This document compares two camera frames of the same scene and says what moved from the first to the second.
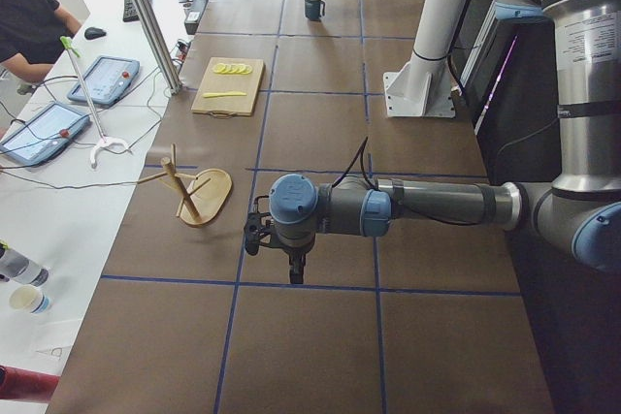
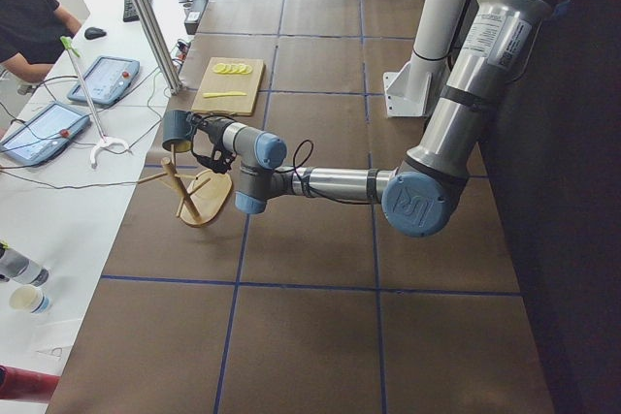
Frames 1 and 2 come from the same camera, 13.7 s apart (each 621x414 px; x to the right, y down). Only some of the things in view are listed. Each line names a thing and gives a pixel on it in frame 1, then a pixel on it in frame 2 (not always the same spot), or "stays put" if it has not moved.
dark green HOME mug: (312, 6) → (177, 129)
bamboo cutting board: (229, 87) stays put
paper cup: (29, 299) stays put
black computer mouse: (92, 33) stays put
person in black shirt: (34, 27) stays put
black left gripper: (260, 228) → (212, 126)
